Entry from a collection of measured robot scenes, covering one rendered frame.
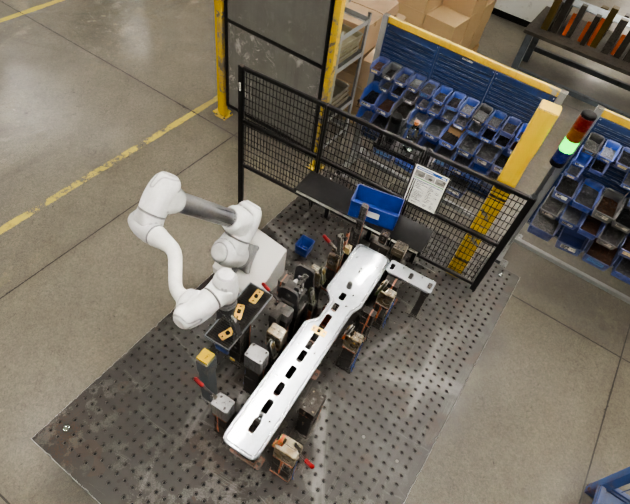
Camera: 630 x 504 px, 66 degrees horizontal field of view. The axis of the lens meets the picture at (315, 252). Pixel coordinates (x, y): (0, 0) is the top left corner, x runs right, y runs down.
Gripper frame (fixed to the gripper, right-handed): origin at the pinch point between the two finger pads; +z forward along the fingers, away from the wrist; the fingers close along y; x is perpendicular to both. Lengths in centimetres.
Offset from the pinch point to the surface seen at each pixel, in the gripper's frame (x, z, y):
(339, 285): 71, 22, 3
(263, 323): 34, 52, -15
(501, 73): 268, -22, -52
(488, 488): 107, 123, 134
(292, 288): 40.7, 6.4, -3.1
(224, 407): -18.2, 16.8, 25.2
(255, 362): 3.8, 11.9, 17.3
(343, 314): 61, 22, 18
